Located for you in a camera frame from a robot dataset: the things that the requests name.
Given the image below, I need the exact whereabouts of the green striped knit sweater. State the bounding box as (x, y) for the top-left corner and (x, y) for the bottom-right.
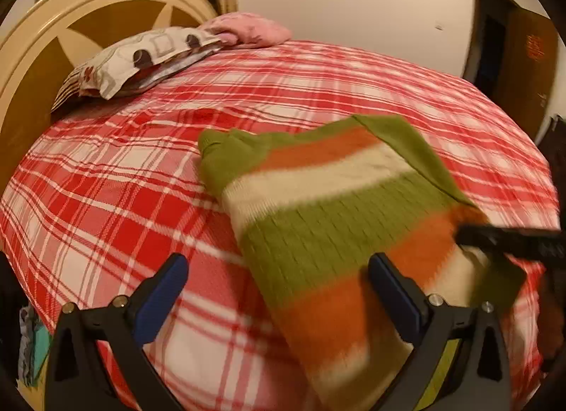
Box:
(198, 115), (488, 410)

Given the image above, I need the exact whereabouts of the black folded stroller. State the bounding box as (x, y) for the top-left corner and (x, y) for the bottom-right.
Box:
(537, 115), (566, 184)

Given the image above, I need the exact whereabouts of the red plaid bed sheet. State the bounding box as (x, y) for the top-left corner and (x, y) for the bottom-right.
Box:
(1, 41), (559, 410)

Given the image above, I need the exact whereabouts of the brown wooden door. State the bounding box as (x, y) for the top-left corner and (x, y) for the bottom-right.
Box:
(492, 8), (558, 139)

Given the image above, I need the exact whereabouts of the red door decoration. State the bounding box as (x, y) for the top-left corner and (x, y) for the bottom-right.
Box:
(526, 34), (545, 62)

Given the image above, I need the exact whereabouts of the grey patterned pillow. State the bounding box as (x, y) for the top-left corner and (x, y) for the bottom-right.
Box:
(52, 27), (223, 111)

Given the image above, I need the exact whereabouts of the cream and brown headboard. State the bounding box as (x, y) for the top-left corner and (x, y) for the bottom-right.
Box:
(1, 0), (217, 186)

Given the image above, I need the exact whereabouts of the pink floral pillow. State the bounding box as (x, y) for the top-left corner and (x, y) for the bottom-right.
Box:
(198, 12), (291, 50)

